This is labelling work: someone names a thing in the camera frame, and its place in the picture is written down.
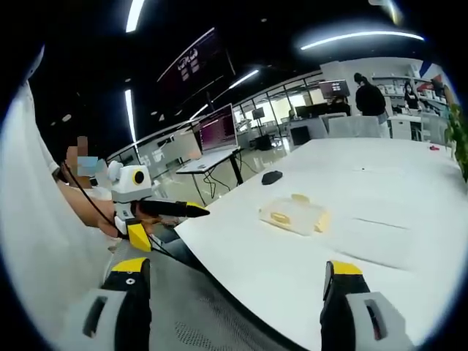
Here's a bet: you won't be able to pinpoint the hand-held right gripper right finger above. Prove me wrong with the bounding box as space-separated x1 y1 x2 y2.
319 260 417 351

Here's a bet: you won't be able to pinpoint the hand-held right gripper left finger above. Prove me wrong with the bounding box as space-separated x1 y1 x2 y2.
68 257 153 351

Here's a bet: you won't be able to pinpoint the clear box with plastic buckle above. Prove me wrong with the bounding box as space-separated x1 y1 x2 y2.
258 193 332 237

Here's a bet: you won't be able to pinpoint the white standing desk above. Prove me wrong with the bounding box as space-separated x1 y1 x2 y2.
175 145 245 208

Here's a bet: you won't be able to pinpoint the long ceiling light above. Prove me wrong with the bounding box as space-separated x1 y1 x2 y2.
124 88 137 144
227 69 260 91
125 0 146 34
298 30 426 51

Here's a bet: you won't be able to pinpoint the large computer monitor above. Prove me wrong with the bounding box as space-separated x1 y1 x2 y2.
198 102 241 155

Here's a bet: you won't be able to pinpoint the grey mesh chair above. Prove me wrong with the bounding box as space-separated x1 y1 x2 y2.
102 237 295 351

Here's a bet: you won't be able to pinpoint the black computer mouse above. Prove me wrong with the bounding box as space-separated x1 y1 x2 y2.
261 170 284 185

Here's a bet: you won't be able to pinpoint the person in white shirt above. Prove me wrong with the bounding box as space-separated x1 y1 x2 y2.
0 82 124 351

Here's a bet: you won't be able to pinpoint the hanging dark sign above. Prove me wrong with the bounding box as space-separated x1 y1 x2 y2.
156 26 238 83

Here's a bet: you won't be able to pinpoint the white cabinet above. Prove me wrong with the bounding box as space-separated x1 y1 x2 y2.
386 114 422 140

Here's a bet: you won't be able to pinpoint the green potted plant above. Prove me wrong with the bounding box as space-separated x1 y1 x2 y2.
443 103 468 184

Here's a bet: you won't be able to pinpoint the small black monitor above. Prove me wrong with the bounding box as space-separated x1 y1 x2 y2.
318 79 350 99

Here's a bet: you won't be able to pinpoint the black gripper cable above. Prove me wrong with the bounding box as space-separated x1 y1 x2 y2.
61 160 124 235

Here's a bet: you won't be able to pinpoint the wall shelves with boxes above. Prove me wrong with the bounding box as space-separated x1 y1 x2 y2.
371 74 451 110

